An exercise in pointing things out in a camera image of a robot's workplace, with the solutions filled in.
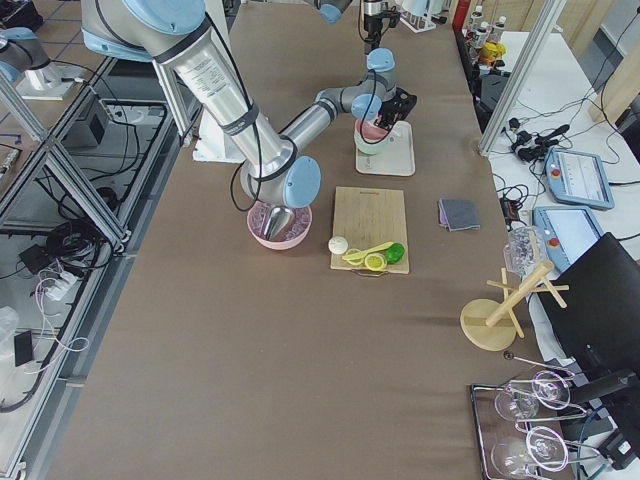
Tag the large pink bowl with ice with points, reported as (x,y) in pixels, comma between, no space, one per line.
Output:
(295,235)

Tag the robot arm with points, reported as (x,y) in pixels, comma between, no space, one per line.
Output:
(332,11)
(179,36)

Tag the white steamed bun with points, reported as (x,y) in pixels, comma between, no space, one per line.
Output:
(338,245)

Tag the yellow plastic knife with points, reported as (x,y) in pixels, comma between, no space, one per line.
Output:
(378,248)

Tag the upper lemon slice stack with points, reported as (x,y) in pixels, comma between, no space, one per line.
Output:
(375,262)

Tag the green lime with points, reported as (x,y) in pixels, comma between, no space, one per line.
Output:
(395,253)

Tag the wine glass rack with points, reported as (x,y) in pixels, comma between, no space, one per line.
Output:
(513,423)

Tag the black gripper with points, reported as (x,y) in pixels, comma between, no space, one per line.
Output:
(370,26)
(387,111)

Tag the metal ice scoop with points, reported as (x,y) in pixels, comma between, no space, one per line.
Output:
(277,222)

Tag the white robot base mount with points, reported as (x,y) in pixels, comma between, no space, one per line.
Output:
(213,145)

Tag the grey folded cloth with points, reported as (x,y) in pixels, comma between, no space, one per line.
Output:
(458,214)

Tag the cream rabbit tray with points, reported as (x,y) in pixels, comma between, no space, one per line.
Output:
(395,156)

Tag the bamboo cutting board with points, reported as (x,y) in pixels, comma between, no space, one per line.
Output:
(367,217)

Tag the small pink bowl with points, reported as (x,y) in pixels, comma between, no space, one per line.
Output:
(369,132)

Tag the wooden cup tree stand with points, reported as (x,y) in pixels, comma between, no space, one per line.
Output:
(492,325)

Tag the lower lemon slice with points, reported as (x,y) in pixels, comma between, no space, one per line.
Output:
(354,257)

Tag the black monitor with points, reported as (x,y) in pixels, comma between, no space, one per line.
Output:
(599,327)

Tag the mint green bowl stack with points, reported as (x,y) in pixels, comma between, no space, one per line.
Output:
(371,148)

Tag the blue teach pendant tablet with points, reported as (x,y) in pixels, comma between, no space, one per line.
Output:
(578,178)

